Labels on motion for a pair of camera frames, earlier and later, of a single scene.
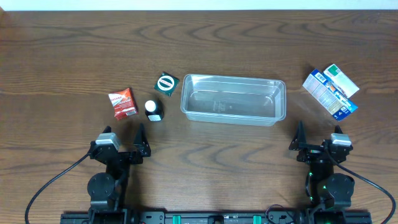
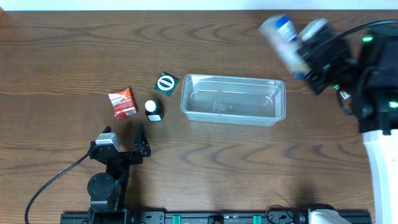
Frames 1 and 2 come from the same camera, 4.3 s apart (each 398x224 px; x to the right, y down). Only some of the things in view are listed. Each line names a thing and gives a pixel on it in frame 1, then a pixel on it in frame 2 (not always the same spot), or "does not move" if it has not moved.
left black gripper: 143,152 does not move
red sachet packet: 124,103 does not move
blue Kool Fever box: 328,94 → 283,35
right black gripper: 315,150 → 315,79
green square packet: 166,84 does not move
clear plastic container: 234,99 does not move
